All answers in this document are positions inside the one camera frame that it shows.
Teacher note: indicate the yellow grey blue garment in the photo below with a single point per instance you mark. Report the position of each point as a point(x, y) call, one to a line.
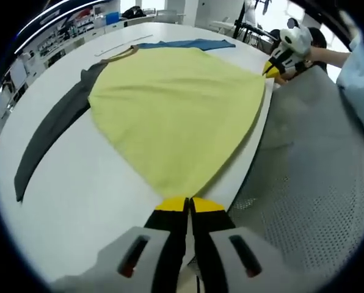
point(176, 122)

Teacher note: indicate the black camera stand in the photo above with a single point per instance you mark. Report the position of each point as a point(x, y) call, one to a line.
point(240, 24)

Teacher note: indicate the grey mesh chair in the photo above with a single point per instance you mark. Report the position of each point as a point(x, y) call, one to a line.
point(307, 183)

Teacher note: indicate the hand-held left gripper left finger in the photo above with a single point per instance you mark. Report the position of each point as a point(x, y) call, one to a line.
point(169, 244)

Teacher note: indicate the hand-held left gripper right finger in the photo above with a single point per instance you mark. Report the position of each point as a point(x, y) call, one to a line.
point(209, 244)

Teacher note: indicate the long ceiling light strip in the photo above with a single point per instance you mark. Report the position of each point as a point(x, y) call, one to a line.
point(38, 24)

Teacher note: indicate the blue storage bin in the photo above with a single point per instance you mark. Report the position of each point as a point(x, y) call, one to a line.
point(112, 18)

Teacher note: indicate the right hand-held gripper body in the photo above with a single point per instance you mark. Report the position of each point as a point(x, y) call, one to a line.
point(298, 39)

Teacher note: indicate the white counter with cabinets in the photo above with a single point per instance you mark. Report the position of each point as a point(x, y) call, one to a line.
point(63, 52)

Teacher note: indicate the white template strip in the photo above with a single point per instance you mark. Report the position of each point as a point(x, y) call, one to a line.
point(124, 45)

